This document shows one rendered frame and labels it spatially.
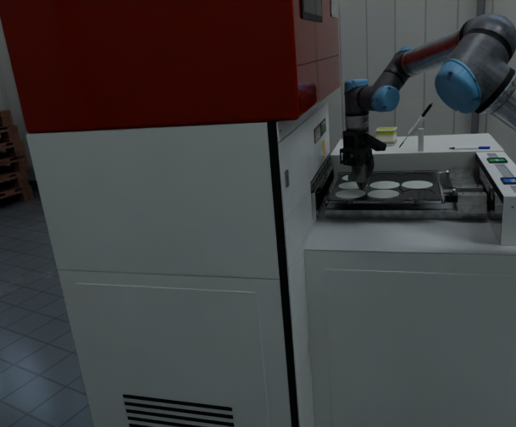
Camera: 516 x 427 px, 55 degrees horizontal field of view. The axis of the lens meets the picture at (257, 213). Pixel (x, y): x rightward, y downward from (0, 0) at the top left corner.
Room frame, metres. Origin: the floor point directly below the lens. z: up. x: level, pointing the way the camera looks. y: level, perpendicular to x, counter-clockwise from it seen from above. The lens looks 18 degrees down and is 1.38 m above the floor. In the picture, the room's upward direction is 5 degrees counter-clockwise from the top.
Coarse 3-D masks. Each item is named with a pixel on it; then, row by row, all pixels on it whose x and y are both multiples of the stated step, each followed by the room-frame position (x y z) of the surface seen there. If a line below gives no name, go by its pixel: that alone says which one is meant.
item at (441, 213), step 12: (336, 216) 1.57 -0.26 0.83; (348, 216) 1.55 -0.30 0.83; (360, 216) 1.54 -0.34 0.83; (372, 216) 1.53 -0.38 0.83; (384, 216) 1.52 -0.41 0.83; (396, 216) 1.51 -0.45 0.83; (408, 216) 1.50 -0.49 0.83; (420, 216) 1.49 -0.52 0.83; (432, 216) 1.48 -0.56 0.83; (444, 216) 1.46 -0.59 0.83; (456, 216) 1.45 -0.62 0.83; (468, 216) 1.44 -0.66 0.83; (480, 216) 1.43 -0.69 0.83
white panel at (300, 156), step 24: (288, 120) 1.24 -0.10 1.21; (312, 120) 1.57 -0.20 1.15; (288, 144) 1.23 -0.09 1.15; (312, 144) 1.55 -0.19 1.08; (288, 168) 1.21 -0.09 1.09; (312, 168) 1.52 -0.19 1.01; (288, 192) 1.19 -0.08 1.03; (288, 216) 1.18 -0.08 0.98; (312, 216) 1.48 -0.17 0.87; (288, 240) 1.16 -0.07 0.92; (288, 264) 1.14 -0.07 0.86
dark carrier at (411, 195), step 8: (376, 176) 1.77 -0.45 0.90; (384, 176) 1.76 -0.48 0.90; (392, 176) 1.75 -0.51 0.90; (400, 176) 1.73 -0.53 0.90; (408, 176) 1.73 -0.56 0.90; (416, 176) 1.72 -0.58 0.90; (424, 176) 1.71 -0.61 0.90; (432, 176) 1.69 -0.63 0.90; (336, 184) 1.71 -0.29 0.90; (368, 184) 1.67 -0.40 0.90; (400, 184) 1.63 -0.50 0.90; (368, 192) 1.57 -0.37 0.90; (400, 192) 1.54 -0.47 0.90; (408, 192) 1.53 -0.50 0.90; (416, 192) 1.52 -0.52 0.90; (424, 192) 1.51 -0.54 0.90; (432, 192) 1.51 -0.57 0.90
